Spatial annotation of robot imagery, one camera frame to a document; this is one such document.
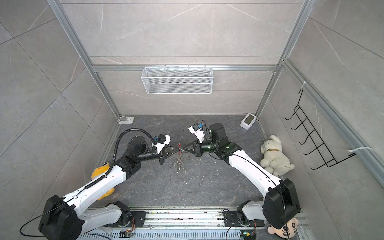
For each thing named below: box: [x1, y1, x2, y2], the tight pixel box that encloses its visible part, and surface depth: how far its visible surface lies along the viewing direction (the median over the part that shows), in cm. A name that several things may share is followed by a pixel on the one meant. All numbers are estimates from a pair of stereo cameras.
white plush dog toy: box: [260, 135, 295, 177], surface depth 88 cm
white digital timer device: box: [240, 113, 257, 130], surface depth 113 cm
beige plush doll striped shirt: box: [267, 218, 299, 239], surface depth 66 cm
